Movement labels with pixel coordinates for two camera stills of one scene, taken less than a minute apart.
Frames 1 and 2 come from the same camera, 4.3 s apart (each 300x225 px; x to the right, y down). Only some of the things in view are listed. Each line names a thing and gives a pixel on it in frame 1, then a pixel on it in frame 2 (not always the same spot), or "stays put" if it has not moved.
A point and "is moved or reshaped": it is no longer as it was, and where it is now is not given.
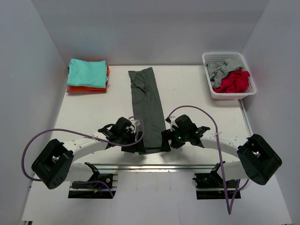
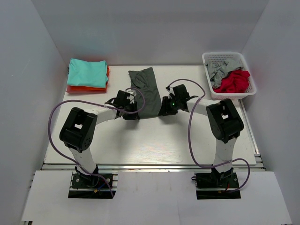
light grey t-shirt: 217,70 stays put
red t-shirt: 236,81 stays put
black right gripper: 166,136 → 165,110
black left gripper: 139,147 → 132,116
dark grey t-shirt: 147,110 is moved or reshaped
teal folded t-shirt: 93,73 stays put
